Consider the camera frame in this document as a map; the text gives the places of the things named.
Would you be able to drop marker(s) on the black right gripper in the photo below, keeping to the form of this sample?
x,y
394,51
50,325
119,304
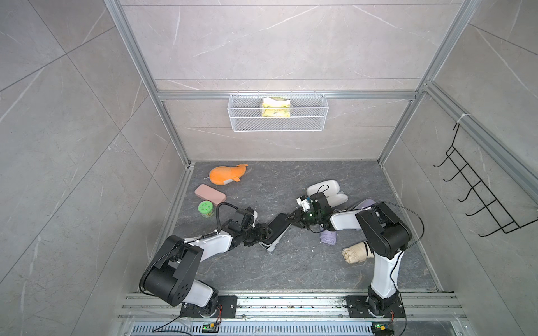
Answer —
x,y
298,218

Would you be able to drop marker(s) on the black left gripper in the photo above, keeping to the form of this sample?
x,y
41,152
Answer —
x,y
261,233

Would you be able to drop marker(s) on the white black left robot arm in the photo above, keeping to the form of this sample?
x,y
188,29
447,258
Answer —
x,y
171,275

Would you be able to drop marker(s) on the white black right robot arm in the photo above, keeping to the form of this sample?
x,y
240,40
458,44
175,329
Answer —
x,y
387,237

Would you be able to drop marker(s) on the purple folded umbrella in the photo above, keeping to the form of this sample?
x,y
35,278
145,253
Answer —
x,y
328,237

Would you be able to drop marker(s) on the white zippered umbrella sleeve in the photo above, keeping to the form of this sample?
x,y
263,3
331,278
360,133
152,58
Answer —
x,y
331,189

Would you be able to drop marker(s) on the purple zippered umbrella sleeve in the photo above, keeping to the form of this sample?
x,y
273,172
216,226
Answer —
x,y
364,204

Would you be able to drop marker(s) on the green lidded air freshener can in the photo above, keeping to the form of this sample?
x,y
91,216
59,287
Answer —
x,y
206,209

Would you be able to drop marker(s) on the pink hard case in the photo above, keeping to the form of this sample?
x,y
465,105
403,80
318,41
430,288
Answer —
x,y
210,194

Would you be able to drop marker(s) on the orange plush whale toy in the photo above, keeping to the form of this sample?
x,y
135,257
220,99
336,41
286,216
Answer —
x,y
224,175

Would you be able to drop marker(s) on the yellow packet in basket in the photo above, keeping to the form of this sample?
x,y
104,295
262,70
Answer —
x,y
275,107

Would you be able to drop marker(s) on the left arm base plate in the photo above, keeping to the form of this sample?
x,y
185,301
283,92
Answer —
x,y
224,306

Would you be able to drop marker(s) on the white wire wall basket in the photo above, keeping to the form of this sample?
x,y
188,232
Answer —
x,y
291,112

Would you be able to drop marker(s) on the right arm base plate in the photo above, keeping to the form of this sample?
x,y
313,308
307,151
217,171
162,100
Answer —
x,y
374,306

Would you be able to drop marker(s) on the aluminium mounting rail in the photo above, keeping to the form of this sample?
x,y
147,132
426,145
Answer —
x,y
420,312

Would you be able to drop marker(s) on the black wire hook rack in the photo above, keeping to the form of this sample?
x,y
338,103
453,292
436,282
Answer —
x,y
503,220

